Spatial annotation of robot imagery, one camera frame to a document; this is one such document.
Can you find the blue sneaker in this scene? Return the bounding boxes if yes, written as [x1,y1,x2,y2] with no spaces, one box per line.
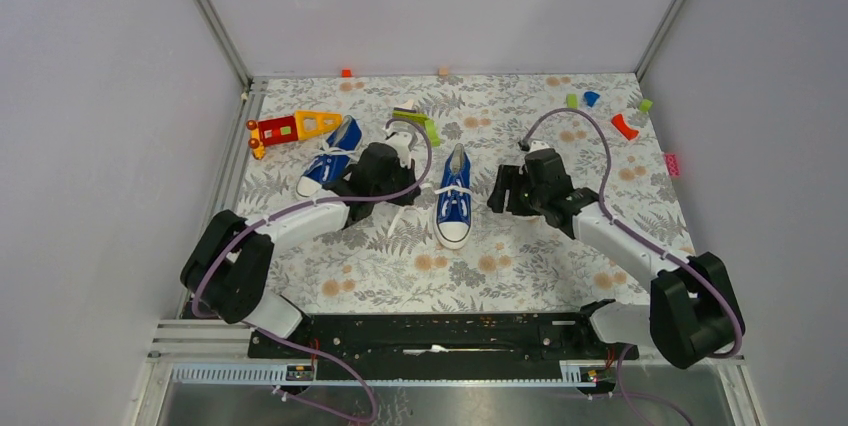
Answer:
[295,115,362,198]
[421,143,476,250]

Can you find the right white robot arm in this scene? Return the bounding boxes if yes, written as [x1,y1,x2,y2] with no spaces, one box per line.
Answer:
[487,148,745,369]

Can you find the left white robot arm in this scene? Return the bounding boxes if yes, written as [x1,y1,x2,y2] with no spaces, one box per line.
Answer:
[180,136,420,357]

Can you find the green block long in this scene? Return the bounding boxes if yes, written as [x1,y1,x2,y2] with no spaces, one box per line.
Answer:
[392,108,430,125]

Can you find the green block short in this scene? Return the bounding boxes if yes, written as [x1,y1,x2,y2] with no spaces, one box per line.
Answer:
[424,119,441,147]

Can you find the floral table mat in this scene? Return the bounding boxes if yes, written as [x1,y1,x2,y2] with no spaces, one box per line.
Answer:
[258,73,693,313]

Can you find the red arch block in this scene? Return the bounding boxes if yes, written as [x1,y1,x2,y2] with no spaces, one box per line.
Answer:
[610,113,640,141]

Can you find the blue wedge block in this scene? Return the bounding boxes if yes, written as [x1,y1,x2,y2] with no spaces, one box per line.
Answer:
[583,91,600,107]

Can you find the pink lego brick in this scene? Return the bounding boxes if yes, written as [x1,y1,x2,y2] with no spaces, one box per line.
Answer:
[664,153,681,178]

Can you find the green corner block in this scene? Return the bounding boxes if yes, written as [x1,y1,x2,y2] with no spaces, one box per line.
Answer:
[638,99,653,113]

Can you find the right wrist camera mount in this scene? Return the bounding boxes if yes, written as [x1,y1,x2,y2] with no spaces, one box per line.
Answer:
[518,139,551,154]

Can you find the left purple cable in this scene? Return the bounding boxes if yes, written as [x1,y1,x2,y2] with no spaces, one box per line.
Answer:
[190,118,434,426]

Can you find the purple cable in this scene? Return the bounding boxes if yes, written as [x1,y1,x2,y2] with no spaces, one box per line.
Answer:
[518,107,745,426]
[190,118,434,426]

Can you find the red yellow toy frame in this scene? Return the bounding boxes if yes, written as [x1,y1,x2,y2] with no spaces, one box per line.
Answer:
[245,110,343,160]

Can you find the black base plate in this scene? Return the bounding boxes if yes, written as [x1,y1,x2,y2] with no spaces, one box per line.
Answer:
[248,312,624,368]

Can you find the grey slotted cable duct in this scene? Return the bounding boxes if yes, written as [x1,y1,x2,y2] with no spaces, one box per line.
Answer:
[171,356,613,388]

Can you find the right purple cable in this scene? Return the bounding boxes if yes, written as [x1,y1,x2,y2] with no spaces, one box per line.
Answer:
[518,107,745,426]

